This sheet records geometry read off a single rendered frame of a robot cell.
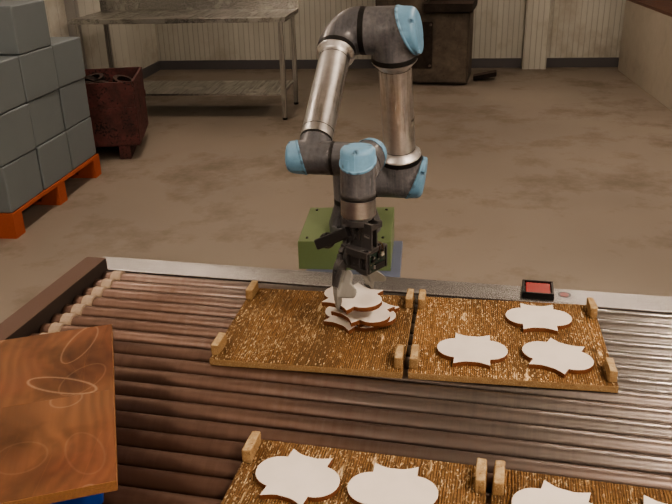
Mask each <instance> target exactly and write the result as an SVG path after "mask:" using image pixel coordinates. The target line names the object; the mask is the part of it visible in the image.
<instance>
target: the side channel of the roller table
mask: <svg viewBox="0 0 672 504"><path fill-rule="evenodd" d="M106 271H108V268H107V262H106V258H98V257H86V258H85V259H83V260H82V261H81V262H79V263H78V264H77V265H76V266H74V267H73V268H72V269H70V270H69V271H68V272H66V273H65V274H64V275H63V276H61V277H60V278H59V279H57V280H56V281H55V282H53V283H52V284H51V285H50V286H48V287H47V288H46V289H44V290H43V291H42V292H40V293H39V294H38V295H37V296H35V297H34V298H33V299H31V300H30V301H29V302H28V303H26V304H25V305H24V306H22V307H21V308H20V309H18V310H17V311H16V312H15V313H13V314H12V315H11V316H9V317H8V318H7V319H5V320H4V321H3V322H2V323H0V340H7V339H14V338H21V337H28V336H30V335H31V334H32V333H39V330H40V327H41V326H42V325H43V324H44V323H51V319H52V317H53V315H54V314H56V313H59V314H62V310H63V308H64V306H65V305H66V304H72V305H73V300H74V298H75V297H76V296H77V295H80V296H83V292H84V290H85V288H86V287H93V283H94V281H95V280H96V279H102V276H103V273H104V272H106Z"/></svg>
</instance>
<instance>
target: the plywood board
mask: <svg viewBox="0 0 672 504"><path fill-rule="evenodd" d="M116 490H118V468H117V439H116V409H115V380H114V351H113V329H112V324H109V325H102V326H95V327H88V328H82V329H75V330H68V331H61V332H55V333H48V334H41V335H34V336H28V337H21V338H14V339H7V340H0V504H51V503H56V502H61V501H66V500H71V499H76V498H81V497H86V496H91V495H96V494H101V493H106V492H111V491H116Z"/></svg>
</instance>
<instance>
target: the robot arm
mask: <svg viewBox="0 0 672 504"><path fill-rule="evenodd" d="M423 36H424V35H423V26H422V21H421V17H420V14H419V12H418V10H417V9H416V8H415V7H414V6H404V5H399V4H398V5H392V6H354V7H350V8H348V9H346V10H344V11H342V12H341V13H339V14H338V15H337V16H335V17H334V18H333V19H332V20H331V21H330V23H329V24H328V25H327V26H326V28H325V29H324V31H323V32H322V34H321V36H320V38H319V41H318V45H317V49H316V55H317V57H318V63H317V67H316V71H315V75H314V80H313V84H312V88H311V92H310V97H309V101H308V105H307V109H306V114H305V118H304V122H303V126H302V130H301V135H300V139H299V140H293V141H289V142H288V144H287V146H286V150H285V163H286V167H287V169H288V171H289V172H291V173H296V174H304V175H308V174H314V175H333V191H334V207H333V211H332V214H331V218H330V221H329V230H330V232H331V233H329V232H325V233H323V234H322V235H321V236H320V238H317V239H315V240H314V243H315V245H316V248H317V249H318V250H319V249H322V248H326V249H329V248H331V247H333V246H334V244H335V243H337V242H340V241H342V240H343V241H342V242H343V243H342V244H341V247H340V248H339V250H338V252H339V253H338V254H337V258H336V261H335V263H334V266H333V272H332V286H333V295H334V301H335V306H336V309H337V310H340V307H341V303H342V298H354V297H355V296H356V293H357V290H356V288H355V287H354V286H353V285H352V277H353V274H352V271H350V270H346V268H351V269H354V270H356V272H359V274H361V275H362V278H363V279H364V281H365V284H364V285H365V286H366V287H367V288H369V289H374V281H385V280H386V278H385V276H384V275H383V274H382V273H380V272H379V271H377V270H379V269H381V268H383V267H385V266H387V244H386V243H382V242H379V241H377V233H378V232H379V231H380V230H381V227H382V220H381V219H380V216H379V214H378V211H377V208H376V197H390V198H405V199H408V198H419V197H420V196H421V195H422V193H423V189H424V184H425V179H426V172H427V164H428V158H427V157H424V156H422V154H421V150H420V148H419V147H418V146H416V145H415V123H414V101H413V78H412V65H414V64H415V63H416V62H417V60H418V55H420V54H422V52H423V48H424V39H423ZM356 55H371V61H372V64H373V65H374V66H375V67H376V68H378V74H379V88H380V102H381V115H382V129H383V142H384V144H383V143H382V142H381V141H379V140H378V139H375V138H365V139H363V140H361V141H359V142H337V141H333V137H334V132H335V128H336V123H337V118H338V114H339V109H340V104H341V100H342V95H343V90H344V86H345V81H346V76H347V72H348V67H349V65H351V64H352V63H353V61H354V59H355V56H356Z"/></svg>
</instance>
